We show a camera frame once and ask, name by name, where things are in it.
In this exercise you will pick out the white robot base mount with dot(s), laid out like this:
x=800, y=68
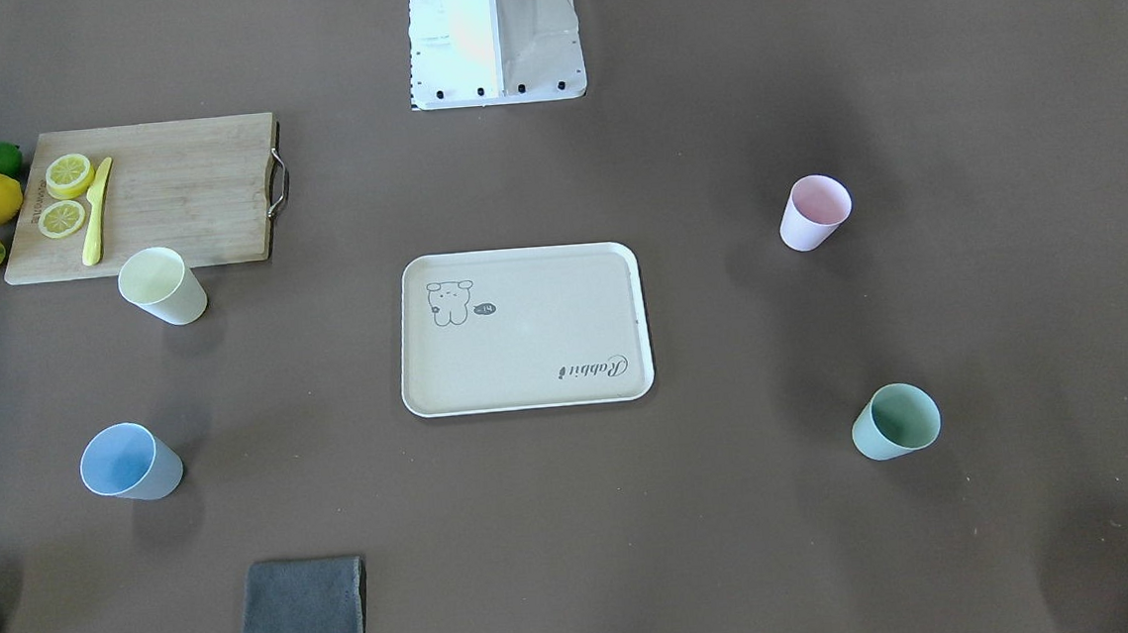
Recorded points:
x=473, y=53

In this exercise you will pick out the upper lemon slice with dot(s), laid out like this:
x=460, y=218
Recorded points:
x=69, y=177

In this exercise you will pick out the pink cup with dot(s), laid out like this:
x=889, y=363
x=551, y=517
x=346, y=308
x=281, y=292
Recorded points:
x=817, y=205

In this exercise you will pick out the cream rectangular serving tray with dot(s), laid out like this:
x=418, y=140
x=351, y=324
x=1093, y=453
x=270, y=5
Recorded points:
x=528, y=328

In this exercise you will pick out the wooden cutting board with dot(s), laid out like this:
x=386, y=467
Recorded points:
x=202, y=187

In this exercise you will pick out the grey folded cloth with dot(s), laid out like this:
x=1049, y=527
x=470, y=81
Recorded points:
x=308, y=595

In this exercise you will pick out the mint green cup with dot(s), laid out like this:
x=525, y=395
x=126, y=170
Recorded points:
x=899, y=419

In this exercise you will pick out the lemon slice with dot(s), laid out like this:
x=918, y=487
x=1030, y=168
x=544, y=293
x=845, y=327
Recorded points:
x=62, y=218
x=69, y=177

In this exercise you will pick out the pale yellow cup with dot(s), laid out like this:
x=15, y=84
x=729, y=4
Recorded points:
x=159, y=281

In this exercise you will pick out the yellow plastic knife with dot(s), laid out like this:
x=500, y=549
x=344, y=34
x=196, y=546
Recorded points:
x=95, y=196

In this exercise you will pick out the blue cup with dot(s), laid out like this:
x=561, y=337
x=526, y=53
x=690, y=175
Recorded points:
x=127, y=460

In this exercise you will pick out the lower lemon slice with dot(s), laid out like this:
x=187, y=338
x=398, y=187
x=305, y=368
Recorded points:
x=62, y=218

